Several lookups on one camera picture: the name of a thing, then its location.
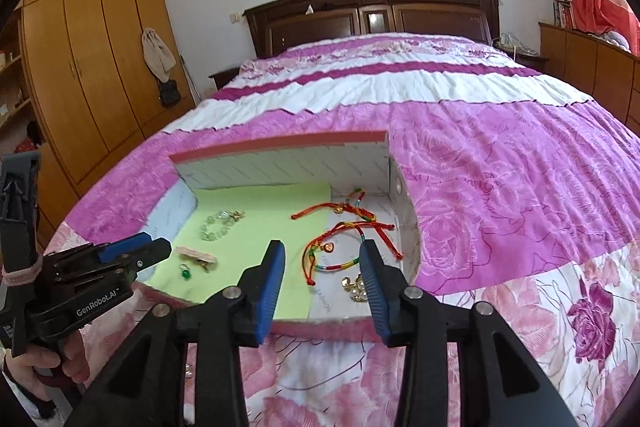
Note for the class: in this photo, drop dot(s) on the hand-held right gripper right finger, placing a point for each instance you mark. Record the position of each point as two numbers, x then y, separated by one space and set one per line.
377 297

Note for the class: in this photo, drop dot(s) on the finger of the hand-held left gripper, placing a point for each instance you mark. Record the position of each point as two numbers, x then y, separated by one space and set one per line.
125 246
150 257

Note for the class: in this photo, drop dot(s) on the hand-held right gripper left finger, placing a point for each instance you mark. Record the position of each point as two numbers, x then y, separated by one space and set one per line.
265 297

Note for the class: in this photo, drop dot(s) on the gold pearl brooch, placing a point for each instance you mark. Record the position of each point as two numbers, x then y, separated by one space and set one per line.
352 287

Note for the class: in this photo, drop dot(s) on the green bead earring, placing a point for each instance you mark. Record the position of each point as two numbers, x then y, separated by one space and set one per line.
186 274

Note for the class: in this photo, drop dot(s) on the pink hair clip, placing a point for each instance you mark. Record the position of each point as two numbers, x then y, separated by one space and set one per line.
197 257

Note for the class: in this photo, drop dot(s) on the pink cardboard box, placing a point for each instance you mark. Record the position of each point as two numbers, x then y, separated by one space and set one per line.
280 157

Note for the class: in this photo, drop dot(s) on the person's left hand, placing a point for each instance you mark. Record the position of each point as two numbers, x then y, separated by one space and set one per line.
30 357

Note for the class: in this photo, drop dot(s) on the pink elastic band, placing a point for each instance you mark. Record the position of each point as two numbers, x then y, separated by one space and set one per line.
22 276

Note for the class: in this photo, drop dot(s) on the light green paper sheet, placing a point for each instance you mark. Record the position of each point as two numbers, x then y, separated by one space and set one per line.
260 207

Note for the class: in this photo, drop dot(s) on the red patterned cloth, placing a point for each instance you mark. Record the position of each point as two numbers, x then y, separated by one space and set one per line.
31 139

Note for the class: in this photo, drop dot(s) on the small black bag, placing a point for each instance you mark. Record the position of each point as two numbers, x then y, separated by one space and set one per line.
170 94

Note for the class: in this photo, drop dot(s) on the white pole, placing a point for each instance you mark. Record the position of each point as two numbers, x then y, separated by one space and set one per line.
190 77

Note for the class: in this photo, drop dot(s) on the wooden wardrobe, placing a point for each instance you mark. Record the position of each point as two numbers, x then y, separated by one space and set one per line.
100 57

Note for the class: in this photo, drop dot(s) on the beige cloth bag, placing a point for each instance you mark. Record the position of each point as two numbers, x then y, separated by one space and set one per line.
157 54

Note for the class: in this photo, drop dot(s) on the wooden open shelf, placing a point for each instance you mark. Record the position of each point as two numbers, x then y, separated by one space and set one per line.
12 87

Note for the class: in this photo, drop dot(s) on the dark wooden headboard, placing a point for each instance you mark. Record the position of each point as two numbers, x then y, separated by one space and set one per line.
380 2

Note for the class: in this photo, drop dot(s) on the low wooden cabinet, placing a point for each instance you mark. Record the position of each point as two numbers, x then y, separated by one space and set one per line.
585 62

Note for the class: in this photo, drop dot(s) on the row of books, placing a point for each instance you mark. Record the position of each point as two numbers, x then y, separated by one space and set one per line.
562 13

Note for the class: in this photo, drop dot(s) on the grey plush toy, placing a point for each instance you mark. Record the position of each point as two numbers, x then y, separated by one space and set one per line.
615 41

